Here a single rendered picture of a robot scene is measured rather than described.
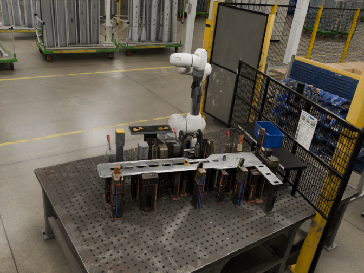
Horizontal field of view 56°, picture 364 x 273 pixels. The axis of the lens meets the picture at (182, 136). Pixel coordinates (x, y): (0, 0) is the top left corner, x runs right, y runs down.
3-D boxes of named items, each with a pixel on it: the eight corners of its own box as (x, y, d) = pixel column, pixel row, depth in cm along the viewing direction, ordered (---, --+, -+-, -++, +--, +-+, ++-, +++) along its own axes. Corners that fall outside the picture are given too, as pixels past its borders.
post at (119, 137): (115, 179, 304) (116, 134, 284) (114, 174, 310) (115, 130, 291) (123, 178, 306) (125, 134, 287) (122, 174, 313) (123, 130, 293)
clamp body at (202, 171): (193, 210, 277) (199, 173, 262) (188, 201, 287) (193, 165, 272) (203, 208, 280) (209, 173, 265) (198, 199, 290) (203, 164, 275)
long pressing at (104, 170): (99, 180, 250) (99, 178, 250) (96, 164, 269) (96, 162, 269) (264, 165, 295) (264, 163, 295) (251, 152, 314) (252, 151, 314)
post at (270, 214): (267, 216, 279) (275, 187, 266) (261, 208, 288) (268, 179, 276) (274, 215, 281) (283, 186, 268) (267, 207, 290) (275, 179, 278)
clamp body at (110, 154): (105, 193, 285) (105, 155, 269) (103, 185, 294) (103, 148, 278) (116, 192, 288) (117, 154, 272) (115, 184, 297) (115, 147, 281)
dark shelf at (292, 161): (285, 171, 288) (285, 168, 287) (236, 125, 363) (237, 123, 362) (306, 169, 295) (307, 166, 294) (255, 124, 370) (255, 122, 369)
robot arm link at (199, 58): (203, 66, 282) (188, 65, 278) (206, 47, 275) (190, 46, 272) (207, 70, 272) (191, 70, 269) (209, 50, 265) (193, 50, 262)
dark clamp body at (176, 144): (168, 185, 305) (172, 147, 288) (164, 177, 316) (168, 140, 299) (180, 184, 308) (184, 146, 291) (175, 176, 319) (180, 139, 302)
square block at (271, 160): (263, 196, 305) (272, 161, 289) (258, 190, 312) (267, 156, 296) (271, 195, 308) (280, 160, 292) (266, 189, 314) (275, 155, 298)
